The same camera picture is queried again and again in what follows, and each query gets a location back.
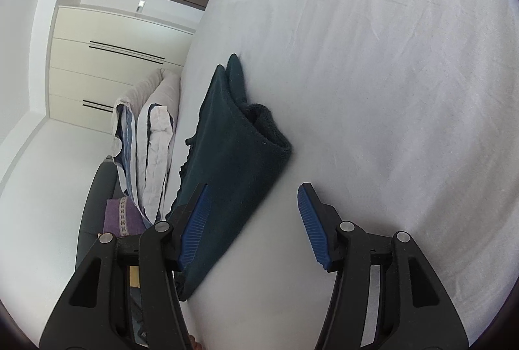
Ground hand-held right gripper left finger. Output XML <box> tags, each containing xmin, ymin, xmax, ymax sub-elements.
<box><xmin>39</xmin><ymin>183</ymin><xmax>210</xmax><ymax>350</ymax></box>

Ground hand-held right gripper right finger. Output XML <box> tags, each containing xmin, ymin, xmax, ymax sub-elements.
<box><xmin>297</xmin><ymin>182</ymin><xmax>469</xmax><ymax>350</ymax></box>

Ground dark green knit sweater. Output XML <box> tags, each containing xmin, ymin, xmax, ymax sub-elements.
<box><xmin>166</xmin><ymin>53</ymin><xmax>293</xmax><ymax>302</ymax></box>

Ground purple cushion with patterned band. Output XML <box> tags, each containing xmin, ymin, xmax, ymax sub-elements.
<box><xmin>102</xmin><ymin>197</ymin><xmax>147</xmax><ymax>237</ymax></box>

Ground folded grey and blue duvet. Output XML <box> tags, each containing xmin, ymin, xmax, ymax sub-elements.
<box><xmin>110</xmin><ymin>68</ymin><xmax>182</xmax><ymax>225</ymax></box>

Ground dark grey upholstered headboard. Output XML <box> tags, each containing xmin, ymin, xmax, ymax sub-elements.
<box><xmin>75</xmin><ymin>161</ymin><xmax>124</xmax><ymax>273</ymax></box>

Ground white wardrobe with black handles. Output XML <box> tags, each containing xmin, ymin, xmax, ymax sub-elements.
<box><xmin>49</xmin><ymin>6</ymin><xmax>196</xmax><ymax>132</ymax></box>

